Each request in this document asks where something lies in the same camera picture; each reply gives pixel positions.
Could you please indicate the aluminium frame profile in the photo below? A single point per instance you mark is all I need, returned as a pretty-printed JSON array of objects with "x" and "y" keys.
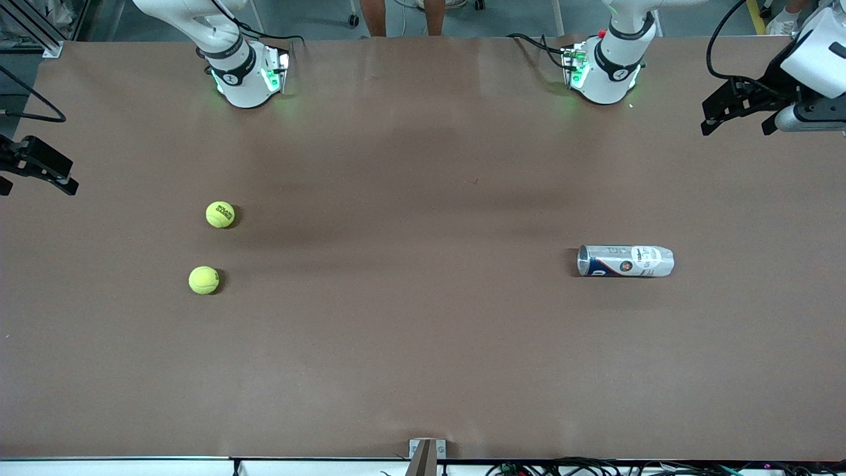
[{"x": 49, "y": 47}]

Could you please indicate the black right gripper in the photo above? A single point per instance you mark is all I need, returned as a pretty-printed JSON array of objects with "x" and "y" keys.
[{"x": 20, "y": 157}]

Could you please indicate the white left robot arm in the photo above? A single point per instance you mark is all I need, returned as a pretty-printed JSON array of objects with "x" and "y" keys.
[{"x": 611, "y": 73}]

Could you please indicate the grey metal camera mount bracket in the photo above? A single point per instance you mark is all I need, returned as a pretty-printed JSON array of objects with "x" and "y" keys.
[{"x": 426, "y": 456}]

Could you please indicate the clear Wilson tennis ball can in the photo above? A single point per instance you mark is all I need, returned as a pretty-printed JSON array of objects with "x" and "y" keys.
[{"x": 624, "y": 261}]

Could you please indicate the plain yellow tennis ball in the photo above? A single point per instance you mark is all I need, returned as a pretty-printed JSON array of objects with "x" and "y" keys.
[{"x": 203, "y": 280}]

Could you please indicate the white shoe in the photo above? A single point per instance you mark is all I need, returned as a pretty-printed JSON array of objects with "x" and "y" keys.
[{"x": 456, "y": 3}]

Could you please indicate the white sneaker with sock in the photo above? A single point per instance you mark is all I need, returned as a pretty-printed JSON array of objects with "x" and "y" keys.
[{"x": 783, "y": 26}]

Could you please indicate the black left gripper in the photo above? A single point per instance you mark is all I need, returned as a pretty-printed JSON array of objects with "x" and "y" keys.
[{"x": 770, "y": 90}]

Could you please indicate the yellow tennis ball black print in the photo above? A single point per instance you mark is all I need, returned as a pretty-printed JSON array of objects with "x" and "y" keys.
[{"x": 220, "y": 215}]

